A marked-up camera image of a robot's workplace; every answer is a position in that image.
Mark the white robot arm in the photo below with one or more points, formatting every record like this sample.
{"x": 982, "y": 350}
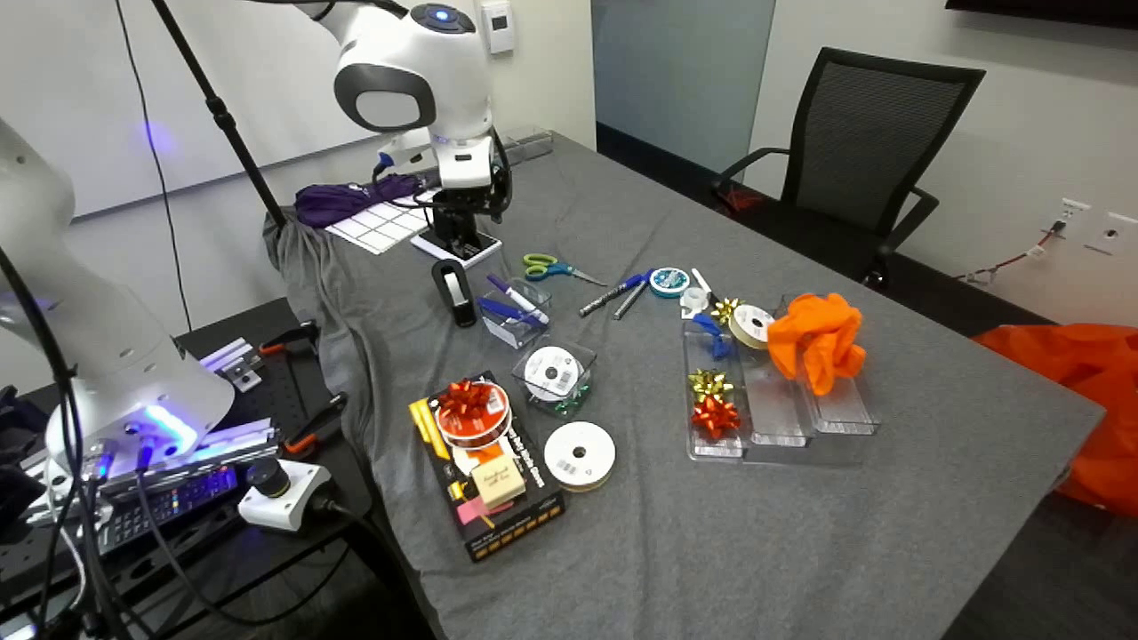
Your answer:
{"x": 420, "y": 70}

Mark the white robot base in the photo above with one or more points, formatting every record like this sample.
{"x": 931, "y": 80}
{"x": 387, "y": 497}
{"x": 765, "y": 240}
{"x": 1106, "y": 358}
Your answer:
{"x": 133, "y": 390}

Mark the gold bow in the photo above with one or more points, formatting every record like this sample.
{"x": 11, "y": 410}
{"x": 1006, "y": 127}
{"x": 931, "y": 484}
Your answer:
{"x": 710, "y": 384}

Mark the orange cloth on table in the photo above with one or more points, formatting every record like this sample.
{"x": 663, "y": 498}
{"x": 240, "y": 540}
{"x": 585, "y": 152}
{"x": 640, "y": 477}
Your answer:
{"x": 819, "y": 344}

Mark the blue green scissors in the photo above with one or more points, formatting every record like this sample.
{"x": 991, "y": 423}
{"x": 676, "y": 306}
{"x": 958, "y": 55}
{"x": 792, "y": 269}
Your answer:
{"x": 546, "y": 266}

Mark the small red bow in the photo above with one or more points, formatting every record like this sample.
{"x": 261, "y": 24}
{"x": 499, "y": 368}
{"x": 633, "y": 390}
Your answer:
{"x": 718, "y": 419}

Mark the clear ribbon spool container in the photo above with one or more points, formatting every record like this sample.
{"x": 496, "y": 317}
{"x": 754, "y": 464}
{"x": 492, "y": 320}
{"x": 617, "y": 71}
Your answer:
{"x": 556, "y": 378}

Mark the purple cloth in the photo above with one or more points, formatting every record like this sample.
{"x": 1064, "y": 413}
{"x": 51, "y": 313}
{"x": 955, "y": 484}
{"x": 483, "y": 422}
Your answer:
{"x": 329, "y": 203}

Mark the white ribbon spool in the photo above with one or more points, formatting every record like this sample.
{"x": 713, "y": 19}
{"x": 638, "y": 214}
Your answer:
{"x": 580, "y": 458}

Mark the grey table cloth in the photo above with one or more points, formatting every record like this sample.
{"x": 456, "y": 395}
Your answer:
{"x": 675, "y": 548}

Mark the white black tablet box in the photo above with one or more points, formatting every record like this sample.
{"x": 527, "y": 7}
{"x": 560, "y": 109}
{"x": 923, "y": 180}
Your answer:
{"x": 463, "y": 254}

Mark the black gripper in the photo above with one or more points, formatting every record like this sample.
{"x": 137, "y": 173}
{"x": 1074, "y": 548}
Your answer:
{"x": 475, "y": 180}

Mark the blue ribbon spool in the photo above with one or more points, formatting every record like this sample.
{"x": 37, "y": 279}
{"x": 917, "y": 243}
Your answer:
{"x": 670, "y": 281}

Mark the clear tiered display stand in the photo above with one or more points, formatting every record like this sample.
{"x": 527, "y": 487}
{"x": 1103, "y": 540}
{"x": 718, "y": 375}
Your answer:
{"x": 779, "y": 422}

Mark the black mesh office chair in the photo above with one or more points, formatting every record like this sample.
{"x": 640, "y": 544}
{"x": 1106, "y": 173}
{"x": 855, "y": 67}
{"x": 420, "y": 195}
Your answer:
{"x": 849, "y": 183}

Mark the small clear container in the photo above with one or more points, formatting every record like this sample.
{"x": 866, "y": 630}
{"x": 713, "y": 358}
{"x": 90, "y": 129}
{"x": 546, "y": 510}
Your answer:
{"x": 505, "y": 320}

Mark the camera tripod pole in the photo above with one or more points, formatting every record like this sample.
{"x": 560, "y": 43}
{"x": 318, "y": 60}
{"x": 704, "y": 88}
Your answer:
{"x": 217, "y": 113}

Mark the red gift bow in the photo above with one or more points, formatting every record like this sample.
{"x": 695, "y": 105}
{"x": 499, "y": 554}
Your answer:
{"x": 471, "y": 410}

